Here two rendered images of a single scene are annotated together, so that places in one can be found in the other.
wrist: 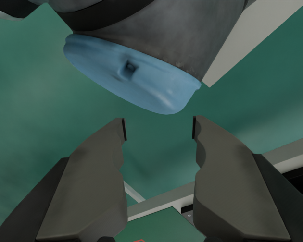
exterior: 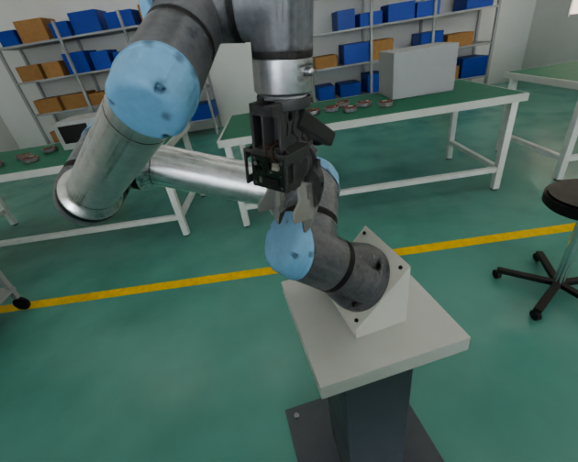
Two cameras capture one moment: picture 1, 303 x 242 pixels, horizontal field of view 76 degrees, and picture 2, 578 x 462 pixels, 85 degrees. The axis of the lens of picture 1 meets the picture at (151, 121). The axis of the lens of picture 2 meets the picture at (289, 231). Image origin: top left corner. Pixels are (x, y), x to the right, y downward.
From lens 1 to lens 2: 0.54 m
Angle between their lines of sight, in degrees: 81
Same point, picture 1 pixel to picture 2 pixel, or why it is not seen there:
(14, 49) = (125, 384)
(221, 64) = (340, 370)
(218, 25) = (331, 243)
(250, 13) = (374, 343)
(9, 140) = not seen: outside the picture
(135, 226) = not seen: outside the picture
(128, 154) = not seen: outside the picture
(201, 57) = (319, 238)
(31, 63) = (117, 410)
